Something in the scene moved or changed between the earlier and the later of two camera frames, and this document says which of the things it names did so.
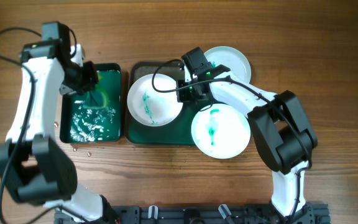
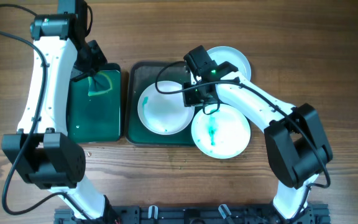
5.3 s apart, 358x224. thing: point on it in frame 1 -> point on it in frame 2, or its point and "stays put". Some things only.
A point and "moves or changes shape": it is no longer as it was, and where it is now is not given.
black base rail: [313, 213] stays put
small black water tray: [95, 116] stays put
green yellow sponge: [97, 99] -> [99, 83]
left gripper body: [79, 79] -> [89, 58]
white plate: [220, 130] stays put
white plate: [150, 107] moves or changes shape
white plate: [232, 59] stays put
